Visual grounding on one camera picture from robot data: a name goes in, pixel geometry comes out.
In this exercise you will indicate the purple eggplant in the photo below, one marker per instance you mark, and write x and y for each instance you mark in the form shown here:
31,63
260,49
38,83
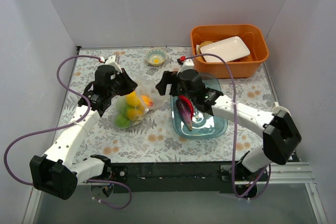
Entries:
184,113

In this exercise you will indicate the clear blue plastic tray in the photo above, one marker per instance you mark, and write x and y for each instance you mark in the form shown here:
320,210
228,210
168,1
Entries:
204,125

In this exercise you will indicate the orange plastic bin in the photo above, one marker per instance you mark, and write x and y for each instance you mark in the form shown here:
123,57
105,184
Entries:
251,35

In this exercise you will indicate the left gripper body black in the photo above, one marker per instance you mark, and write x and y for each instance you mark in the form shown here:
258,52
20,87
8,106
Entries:
125,84

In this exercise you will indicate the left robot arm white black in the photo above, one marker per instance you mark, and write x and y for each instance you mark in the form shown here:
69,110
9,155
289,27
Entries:
65,147

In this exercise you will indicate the orange peach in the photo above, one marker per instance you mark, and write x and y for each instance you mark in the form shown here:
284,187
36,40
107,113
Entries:
147,100

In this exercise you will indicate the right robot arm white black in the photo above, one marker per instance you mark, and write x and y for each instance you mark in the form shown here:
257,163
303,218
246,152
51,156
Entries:
278,131

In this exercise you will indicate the yellow lemon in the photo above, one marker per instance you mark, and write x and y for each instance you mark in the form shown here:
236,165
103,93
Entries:
133,99

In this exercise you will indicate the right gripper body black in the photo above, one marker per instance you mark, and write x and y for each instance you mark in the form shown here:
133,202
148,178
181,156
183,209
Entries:
169,82

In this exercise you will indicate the clear zip top bag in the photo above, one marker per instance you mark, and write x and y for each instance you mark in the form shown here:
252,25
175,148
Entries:
145,87

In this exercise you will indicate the white rectangular plate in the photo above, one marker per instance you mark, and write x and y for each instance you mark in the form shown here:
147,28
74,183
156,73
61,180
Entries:
232,49

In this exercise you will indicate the light green bumpy fruit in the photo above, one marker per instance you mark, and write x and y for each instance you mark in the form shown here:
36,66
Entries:
121,121

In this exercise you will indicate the aluminium frame rail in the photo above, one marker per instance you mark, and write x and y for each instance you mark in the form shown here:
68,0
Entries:
93,168

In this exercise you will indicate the white cup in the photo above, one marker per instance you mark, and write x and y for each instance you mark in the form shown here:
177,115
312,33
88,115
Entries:
277,107

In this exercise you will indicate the small patterned bowl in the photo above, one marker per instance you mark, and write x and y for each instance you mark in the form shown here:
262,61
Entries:
156,56

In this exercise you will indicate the green cabbage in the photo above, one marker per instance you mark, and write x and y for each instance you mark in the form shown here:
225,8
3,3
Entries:
122,106

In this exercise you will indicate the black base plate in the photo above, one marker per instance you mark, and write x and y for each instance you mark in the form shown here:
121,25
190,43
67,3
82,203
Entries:
172,176

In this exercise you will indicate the red chili pepper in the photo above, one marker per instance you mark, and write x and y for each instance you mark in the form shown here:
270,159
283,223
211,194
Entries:
189,104

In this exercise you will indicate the orange green mango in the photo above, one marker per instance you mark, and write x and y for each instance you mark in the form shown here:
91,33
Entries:
133,113

